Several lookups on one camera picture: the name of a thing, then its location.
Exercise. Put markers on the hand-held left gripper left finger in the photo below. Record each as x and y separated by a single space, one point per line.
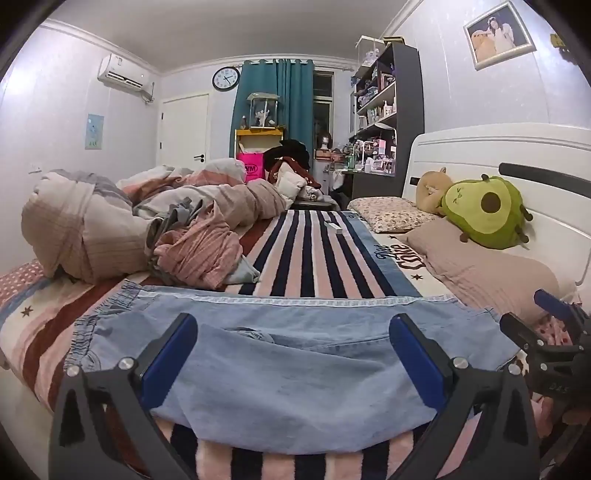
168 360

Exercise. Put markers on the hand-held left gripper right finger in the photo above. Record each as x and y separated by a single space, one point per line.
415 360

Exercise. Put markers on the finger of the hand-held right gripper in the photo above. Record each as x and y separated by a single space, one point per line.
526 334
556 302

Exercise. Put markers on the light blue denim pants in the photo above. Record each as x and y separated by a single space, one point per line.
295 369

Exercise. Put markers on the beige ribbed pillow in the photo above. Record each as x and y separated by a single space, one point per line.
485 277

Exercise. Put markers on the green avocado plush toy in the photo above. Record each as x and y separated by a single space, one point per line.
480 226

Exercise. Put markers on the pink checked garment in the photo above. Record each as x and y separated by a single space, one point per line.
198 249

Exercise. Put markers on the pale blue cloth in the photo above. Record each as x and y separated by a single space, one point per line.
244 272

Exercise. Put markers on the striped plush blanket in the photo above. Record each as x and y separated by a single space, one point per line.
314 258

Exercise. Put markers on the grey garment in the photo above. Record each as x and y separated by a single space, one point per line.
178 214

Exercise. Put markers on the floral pillow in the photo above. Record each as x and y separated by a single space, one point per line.
392 214

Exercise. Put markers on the small white box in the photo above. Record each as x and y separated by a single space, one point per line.
334 228

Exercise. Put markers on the pink grey bundled duvet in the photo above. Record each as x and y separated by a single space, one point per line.
69 230

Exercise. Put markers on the brown plush toy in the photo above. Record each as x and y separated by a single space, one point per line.
427 194

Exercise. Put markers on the white bed headboard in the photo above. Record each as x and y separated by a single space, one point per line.
461 147

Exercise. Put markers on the dark stool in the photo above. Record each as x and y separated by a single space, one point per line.
318 204

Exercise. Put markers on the pink shopping bag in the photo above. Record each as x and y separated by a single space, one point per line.
250 167

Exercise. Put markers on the white cushion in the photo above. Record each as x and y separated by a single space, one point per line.
291 184

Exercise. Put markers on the dark red cloth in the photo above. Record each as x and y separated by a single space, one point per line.
288 162

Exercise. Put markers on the white door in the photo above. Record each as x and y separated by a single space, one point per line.
184 129

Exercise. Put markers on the wig on mannequin head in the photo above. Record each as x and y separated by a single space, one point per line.
324 141

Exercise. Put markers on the black clothes pile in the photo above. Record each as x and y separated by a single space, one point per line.
293 152

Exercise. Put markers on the yellow shelf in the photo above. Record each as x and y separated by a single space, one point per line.
258 133

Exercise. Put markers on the dark tall bookshelf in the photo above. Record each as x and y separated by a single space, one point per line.
408 106

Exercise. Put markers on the glass display case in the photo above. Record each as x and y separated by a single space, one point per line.
263 110

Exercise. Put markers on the teal curtain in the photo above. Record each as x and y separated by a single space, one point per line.
295 106

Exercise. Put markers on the window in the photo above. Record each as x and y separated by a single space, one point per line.
323 92

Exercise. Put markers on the white air conditioner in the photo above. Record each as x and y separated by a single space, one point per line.
122 74

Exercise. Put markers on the small golden box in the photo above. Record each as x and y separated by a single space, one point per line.
395 40

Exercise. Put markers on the clear box on bookshelf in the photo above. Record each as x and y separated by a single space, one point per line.
369 48

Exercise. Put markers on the small blue wall poster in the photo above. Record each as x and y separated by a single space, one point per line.
94 131

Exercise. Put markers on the framed wall photo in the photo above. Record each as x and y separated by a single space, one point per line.
498 34

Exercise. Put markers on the round black wall clock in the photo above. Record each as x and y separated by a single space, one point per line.
226 78

